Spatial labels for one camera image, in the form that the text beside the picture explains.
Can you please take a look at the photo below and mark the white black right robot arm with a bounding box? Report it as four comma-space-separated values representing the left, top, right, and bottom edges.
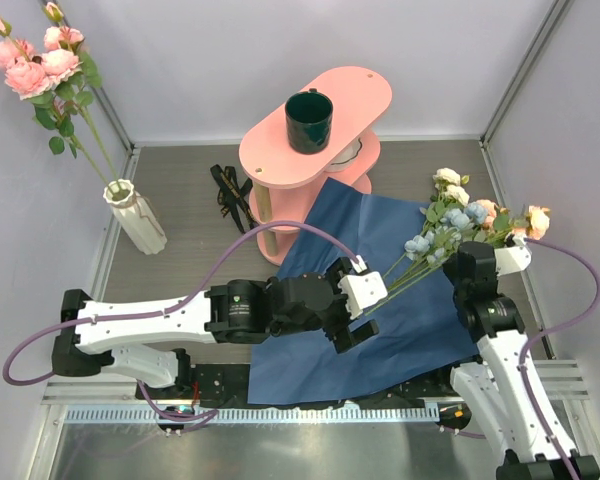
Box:
431, 239, 600, 479

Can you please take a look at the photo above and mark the white bowl on shelf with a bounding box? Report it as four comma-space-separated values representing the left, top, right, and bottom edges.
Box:
326, 137, 363, 172

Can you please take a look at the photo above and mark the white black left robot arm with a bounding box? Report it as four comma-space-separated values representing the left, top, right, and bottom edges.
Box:
51, 258, 388, 399

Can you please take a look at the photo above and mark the white slotted cable duct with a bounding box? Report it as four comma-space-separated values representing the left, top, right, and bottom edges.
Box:
64, 402, 439, 425

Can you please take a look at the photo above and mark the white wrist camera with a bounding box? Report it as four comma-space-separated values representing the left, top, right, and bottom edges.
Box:
337, 255, 388, 320
494, 235, 532, 277

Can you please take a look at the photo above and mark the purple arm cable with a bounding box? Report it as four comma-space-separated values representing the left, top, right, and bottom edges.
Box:
517, 237, 600, 480
2, 219, 369, 434

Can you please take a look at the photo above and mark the blue wrapping paper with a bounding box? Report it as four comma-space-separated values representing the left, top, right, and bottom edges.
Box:
248, 180, 477, 405

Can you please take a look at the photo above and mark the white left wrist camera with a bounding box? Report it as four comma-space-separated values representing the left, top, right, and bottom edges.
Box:
337, 255, 388, 320

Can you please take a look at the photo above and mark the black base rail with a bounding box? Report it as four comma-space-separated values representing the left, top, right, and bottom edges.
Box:
146, 364, 457, 410

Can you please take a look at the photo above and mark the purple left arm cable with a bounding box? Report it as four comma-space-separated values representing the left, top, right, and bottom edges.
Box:
2, 219, 369, 434

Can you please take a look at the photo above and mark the dark green cup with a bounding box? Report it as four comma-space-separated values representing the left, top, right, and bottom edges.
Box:
284, 88, 333, 155

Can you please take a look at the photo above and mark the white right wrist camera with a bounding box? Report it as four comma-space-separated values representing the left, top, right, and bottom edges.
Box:
494, 235, 532, 277

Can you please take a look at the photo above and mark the white ribbed ceramic vase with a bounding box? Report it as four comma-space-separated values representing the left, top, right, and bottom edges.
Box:
103, 179, 167, 255

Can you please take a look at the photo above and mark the black ribbon gold lettering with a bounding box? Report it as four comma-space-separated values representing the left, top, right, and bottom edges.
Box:
210, 164, 258, 234

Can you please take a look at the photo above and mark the artificial flower bunch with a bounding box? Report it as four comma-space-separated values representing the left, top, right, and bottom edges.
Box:
364, 167, 511, 316

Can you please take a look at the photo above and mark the right aluminium frame post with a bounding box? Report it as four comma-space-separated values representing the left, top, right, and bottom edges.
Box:
480, 0, 573, 149

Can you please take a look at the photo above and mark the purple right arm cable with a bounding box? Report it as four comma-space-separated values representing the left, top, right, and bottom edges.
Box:
517, 237, 600, 480

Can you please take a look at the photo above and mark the pink three-tier wooden shelf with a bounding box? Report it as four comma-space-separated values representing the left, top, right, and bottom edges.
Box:
238, 64, 394, 268

